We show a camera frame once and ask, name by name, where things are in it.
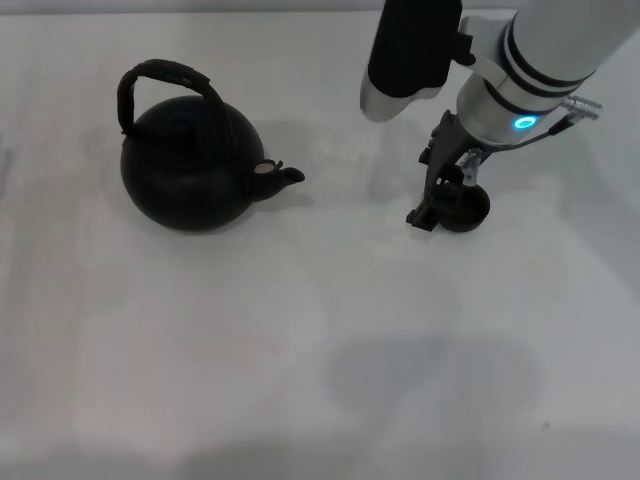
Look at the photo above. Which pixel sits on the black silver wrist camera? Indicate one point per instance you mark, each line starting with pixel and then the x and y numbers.
pixel 410 50

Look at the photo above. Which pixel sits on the small silver metal fitting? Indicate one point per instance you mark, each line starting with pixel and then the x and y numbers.
pixel 470 165

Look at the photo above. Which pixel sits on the black round teapot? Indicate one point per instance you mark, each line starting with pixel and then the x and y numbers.
pixel 185 190

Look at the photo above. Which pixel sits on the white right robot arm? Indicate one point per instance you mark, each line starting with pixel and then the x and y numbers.
pixel 550 45

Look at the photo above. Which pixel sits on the small dark teacup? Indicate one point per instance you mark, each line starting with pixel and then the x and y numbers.
pixel 476 211

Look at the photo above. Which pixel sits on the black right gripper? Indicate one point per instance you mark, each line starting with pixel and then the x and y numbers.
pixel 445 150

